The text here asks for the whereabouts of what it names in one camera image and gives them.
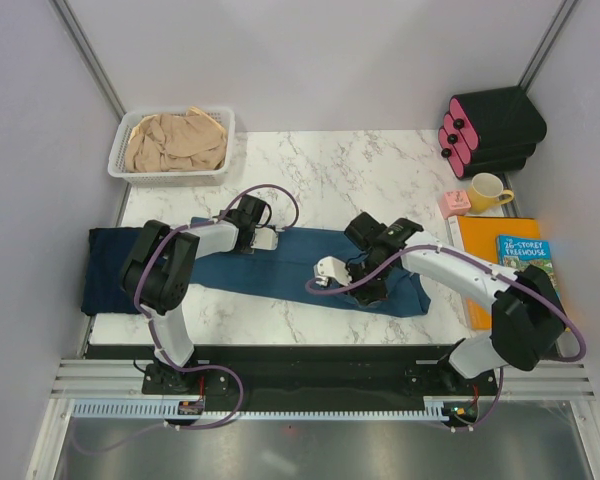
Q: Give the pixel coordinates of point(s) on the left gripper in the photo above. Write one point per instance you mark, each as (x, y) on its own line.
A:
(250, 250)

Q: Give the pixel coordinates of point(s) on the pink cube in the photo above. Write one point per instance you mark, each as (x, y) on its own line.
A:
(454, 203)

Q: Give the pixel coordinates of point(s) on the orange folder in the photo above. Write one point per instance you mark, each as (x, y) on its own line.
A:
(477, 235)

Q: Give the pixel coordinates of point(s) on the white cable duct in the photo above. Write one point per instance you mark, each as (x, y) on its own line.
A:
(174, 409)

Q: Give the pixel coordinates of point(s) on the blue t shirt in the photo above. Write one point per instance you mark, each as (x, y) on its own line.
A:
(282, 274)

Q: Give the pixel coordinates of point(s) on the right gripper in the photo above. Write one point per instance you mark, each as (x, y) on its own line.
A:
(365, 297)

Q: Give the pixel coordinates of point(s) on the blue treehouse book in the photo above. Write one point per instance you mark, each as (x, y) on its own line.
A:
(520, 252)

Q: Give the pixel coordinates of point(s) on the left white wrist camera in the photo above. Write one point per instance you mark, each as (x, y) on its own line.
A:
(265, 239)

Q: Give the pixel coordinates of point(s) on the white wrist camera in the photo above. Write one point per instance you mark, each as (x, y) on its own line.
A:
(331, 270)
(265, 239)

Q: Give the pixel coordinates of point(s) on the white plastic basket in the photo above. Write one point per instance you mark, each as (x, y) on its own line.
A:
(116, 165)

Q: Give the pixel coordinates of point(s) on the aluminium rail frame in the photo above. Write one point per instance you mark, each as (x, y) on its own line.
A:
(112, 389)

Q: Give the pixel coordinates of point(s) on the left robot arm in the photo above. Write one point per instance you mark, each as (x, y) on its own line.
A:
(157, 273)

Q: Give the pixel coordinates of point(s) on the yellow mug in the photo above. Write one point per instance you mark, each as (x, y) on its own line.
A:
(487, 191)

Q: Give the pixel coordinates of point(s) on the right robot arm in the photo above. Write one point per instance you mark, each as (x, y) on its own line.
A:
(525, 310)

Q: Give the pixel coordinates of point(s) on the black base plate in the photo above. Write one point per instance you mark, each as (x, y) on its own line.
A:
(329, 377)

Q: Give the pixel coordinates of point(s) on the black pink drawer unit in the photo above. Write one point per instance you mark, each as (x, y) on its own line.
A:
(490, 131)

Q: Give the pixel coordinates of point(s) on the folded navy t shirt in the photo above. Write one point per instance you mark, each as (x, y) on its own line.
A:
(108, 251)

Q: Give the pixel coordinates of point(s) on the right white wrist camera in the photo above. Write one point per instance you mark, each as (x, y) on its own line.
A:
(331, 270)

